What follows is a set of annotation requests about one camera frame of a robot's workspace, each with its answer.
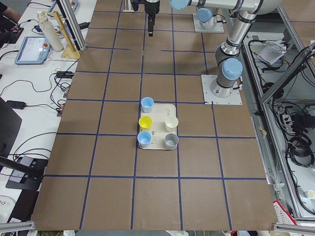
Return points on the teach pendant tablet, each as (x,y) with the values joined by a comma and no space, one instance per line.
(33,51)

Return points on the black monitor stand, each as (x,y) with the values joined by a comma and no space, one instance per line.
(27,172)

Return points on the cream white plastic cup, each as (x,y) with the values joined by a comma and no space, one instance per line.
(171,123)

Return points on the aluminium frame post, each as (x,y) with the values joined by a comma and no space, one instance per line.
(71,21)

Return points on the wooden stand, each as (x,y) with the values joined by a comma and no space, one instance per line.
(70,51)

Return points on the light blue cup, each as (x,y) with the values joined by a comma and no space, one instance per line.
(147,104)
(144,139)

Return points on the grey plastic cup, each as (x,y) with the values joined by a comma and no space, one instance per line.
(171,141)

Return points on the beige water bottle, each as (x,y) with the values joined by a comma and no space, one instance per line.
(49,31)

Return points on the black power adapter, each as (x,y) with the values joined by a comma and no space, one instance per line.
(20,105)

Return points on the light blue cup near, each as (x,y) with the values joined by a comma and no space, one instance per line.
(147,104)

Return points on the cream rabbit tray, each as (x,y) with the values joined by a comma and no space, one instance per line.
(158,131)

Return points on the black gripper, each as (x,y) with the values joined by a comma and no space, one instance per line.
(152,6)

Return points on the light blue cup far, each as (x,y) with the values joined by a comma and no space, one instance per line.
(144,139)

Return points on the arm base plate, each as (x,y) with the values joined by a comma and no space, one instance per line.
(215,95)
(212,26)

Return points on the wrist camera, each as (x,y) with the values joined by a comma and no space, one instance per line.
(135,4)

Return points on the crumpled white paper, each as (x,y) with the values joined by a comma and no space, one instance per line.
(272,51)

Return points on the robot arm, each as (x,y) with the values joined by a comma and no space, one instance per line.
(230,68)
(206,19)

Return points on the yellow plastic cup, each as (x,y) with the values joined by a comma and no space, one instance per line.
(145,123)

